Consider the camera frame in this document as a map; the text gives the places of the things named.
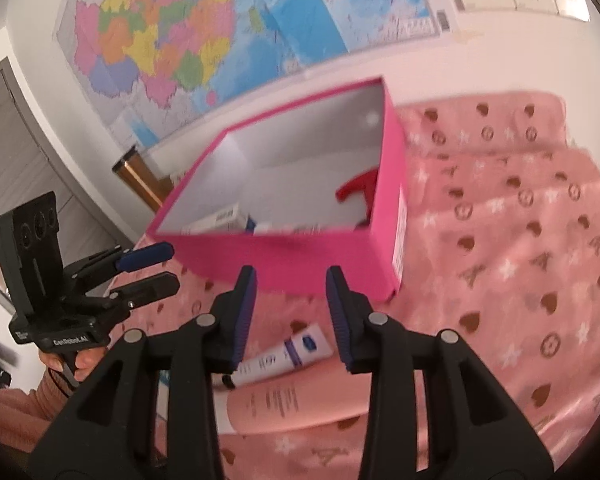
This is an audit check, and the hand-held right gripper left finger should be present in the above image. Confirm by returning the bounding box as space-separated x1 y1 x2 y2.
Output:
27 265 258 480

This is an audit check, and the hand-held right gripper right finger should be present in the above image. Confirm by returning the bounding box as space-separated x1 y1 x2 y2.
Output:
326 266 556 480

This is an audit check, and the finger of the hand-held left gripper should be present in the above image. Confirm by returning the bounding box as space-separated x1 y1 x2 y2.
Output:
65 241 176 286
105 271 182 311

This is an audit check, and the pink cardboard box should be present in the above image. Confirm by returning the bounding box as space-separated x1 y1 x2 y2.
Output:
146 76 410 303

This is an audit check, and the white tube with blue label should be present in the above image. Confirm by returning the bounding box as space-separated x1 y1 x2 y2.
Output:
222 324 335 390

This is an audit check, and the blue medicine box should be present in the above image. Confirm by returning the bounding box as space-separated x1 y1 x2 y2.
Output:
182 203 255 235

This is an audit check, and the pink cosmetic tube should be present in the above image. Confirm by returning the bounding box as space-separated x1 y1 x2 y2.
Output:
215 360 376 436

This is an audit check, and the person's left forearm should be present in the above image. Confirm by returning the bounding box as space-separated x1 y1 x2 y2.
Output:
0 365 73 423

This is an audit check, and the person's left hand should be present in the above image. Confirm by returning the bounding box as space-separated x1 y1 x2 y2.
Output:
37 345 109 386

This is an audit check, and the copper travel tumbler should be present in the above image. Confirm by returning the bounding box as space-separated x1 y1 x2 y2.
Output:
112 145 173 213

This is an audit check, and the grey door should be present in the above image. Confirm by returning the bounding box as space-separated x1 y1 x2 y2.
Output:
0 57 111 286

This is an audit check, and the pink printed blanket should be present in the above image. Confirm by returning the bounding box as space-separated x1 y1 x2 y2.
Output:
105 89 600 480

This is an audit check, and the colourful wall map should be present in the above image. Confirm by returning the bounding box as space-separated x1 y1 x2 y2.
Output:
55 0 443 148

